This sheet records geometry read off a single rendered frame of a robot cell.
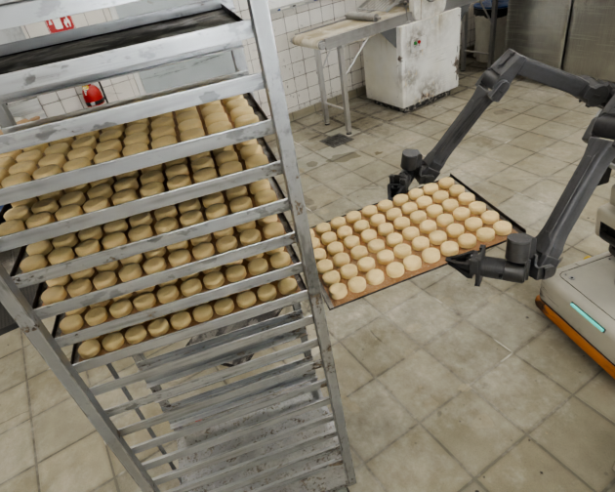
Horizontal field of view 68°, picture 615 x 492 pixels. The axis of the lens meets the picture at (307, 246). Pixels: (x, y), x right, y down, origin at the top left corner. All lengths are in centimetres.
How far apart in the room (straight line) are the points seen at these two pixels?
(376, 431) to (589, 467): 80
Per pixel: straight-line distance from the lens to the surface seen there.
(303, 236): 103
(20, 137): 94
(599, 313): 232
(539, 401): 230
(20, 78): 91
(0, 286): 107
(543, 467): 213
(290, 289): 118
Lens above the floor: 182
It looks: 35 degrees down
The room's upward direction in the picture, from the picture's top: 11 degrees counter-clockwise
